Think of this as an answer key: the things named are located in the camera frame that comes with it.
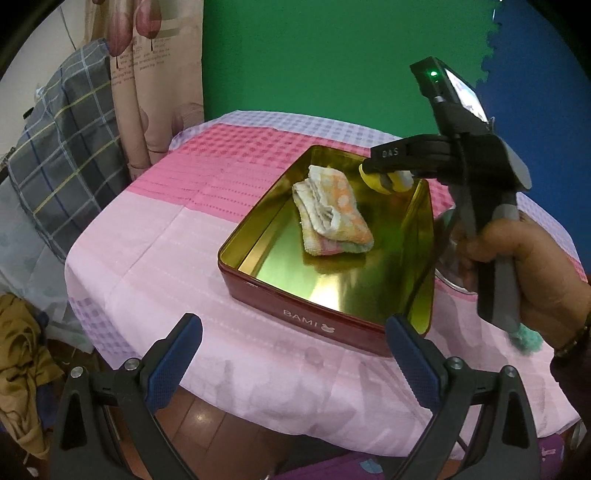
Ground blue foam wall mat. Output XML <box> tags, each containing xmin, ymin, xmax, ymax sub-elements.
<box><xmin>477</xmin><ymin>1</ymin><xmax>590</xmax><ymax>268</ymax></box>

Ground beige flower print curtain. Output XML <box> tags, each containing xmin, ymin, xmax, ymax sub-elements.
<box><xmin>85</xmin><ymin>0</ymin><xmax>204</xmax><ymax>179</ymax></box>

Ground red gold rectangular tin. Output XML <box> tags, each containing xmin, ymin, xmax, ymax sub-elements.
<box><xmin>217</xmin><ymin>145</ymin><xmax>435</xmax><ymax>357</ymax></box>

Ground mustard brown cloth pile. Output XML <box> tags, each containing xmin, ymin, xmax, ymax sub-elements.
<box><xmin>0</xmin><ymin>293</ymin><xmax>63</xmax><ymax>460</ymax></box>

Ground wooden bead bracelet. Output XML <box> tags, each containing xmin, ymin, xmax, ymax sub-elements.
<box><xmin>551</xmin><ymin>313</ymin><xmax>591</xmax><ymax>361</ymax></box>

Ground teal fluffy pompom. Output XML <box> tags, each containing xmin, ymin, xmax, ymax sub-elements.
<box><xmin>508</xmin><ymin>324</ymin><xmax>544</xmax><ymax>355</ymax></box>

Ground green foam wall mat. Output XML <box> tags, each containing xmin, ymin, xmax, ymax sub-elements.
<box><xmin>202</xmin><ymin>0</ymin><xmax>495</xmax><ymax>136</ymax></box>

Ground pink checked tablecloth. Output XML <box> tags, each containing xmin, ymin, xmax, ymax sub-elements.
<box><xmin>63</xmin><ymin>109</ymin><xmax>590</xmax><ymax>460</ymax></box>

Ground steel bowl upside down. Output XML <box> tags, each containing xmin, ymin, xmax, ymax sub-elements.
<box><xmin>434</xmin><ymin>208</ymin><xmax>476</xmax><ymax>296</ymax></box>

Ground yellow white soft toy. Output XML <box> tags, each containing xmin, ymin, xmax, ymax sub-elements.
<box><xmin>359</xmin><ymin>165</ymin><xmax>414</xmax><ymax>195</ymax></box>

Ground grey plaid cloth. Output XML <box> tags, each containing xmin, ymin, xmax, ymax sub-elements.
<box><xmin>8</xmin><ymin>40</ymin><xmax>130</xmax><ymax>260</ymax></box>

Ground folded pastel dotted towel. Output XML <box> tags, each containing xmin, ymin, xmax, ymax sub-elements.
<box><xmin>291</xmin><ymin>165</ymin><xmax>374</xmax><ymax>257</ymax></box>

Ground person's right hand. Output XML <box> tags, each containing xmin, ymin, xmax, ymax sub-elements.
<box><xmin>455</xmin><ymin>212</ymin><xmax>590</xmax><ymax>350</ymax></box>

